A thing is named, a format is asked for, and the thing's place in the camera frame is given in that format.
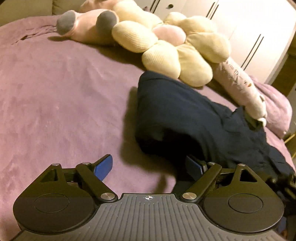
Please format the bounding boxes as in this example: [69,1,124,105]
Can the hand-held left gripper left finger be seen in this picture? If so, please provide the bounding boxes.
[38,155,116,202]

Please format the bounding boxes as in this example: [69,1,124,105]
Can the navy blue garment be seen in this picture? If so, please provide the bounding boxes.
[135,71,295,187]

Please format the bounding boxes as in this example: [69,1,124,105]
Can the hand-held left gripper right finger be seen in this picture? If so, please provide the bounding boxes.
[182,156,261,202]

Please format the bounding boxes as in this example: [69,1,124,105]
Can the pink plush toy grey feet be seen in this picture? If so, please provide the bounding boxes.
[56,0,121,45]

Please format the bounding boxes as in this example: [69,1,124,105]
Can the yellow flower plush cushion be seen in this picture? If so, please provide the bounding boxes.
[112,0,232,88]

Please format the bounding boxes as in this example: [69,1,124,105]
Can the long lilac plush pillow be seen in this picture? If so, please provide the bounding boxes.
[211,57,268,127]

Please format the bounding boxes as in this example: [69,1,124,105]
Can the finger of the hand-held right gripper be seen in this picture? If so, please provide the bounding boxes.
[273,173,296,200]

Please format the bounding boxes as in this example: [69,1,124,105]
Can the purple pillow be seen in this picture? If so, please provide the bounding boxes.
[250,76,293,139]

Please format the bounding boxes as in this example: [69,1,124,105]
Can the beige headboard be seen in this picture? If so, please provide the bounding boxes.
[0,0,82,26]

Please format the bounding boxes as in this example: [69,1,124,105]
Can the white wardrobe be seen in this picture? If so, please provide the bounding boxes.
[143,0,292,87]

